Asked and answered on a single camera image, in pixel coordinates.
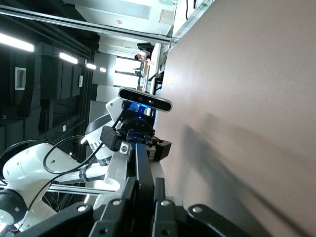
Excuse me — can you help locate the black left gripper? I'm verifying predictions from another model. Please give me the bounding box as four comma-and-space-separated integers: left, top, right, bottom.
100, 118, 172, 161

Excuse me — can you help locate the white ventilation grille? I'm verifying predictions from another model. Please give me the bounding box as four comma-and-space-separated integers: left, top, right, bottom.
15, 67, 27, 91

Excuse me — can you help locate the bright window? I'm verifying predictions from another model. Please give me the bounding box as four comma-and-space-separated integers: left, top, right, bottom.
113, 57, 143, 90

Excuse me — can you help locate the aluminium frame profile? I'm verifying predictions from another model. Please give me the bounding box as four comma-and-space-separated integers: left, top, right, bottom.
48, 184, 117, 196

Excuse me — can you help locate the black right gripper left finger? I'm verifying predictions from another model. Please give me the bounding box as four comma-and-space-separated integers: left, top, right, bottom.
14, 176, 138, 237

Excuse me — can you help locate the medium ceiling light strip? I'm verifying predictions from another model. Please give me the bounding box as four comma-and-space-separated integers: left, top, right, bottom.
59, 52, 79, 65

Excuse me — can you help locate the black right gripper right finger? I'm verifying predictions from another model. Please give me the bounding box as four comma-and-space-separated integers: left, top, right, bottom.
150, 177, 269, 237

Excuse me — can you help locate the seated person white shirt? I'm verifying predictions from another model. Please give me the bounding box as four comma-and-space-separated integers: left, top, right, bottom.
134, 48, 151, 62

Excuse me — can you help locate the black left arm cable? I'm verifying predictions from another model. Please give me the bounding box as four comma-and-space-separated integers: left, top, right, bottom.
0, 106, 124, 224

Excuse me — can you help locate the black drawer handle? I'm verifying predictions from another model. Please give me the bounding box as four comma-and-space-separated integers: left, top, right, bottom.
134, 141, 155, 210

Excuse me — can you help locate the long ceiling light strip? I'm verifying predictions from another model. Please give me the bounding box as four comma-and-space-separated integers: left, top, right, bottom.
0, 32, 35, 53

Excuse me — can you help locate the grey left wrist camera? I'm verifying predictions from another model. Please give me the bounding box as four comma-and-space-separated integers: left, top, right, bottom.
118, 86, 173, 113

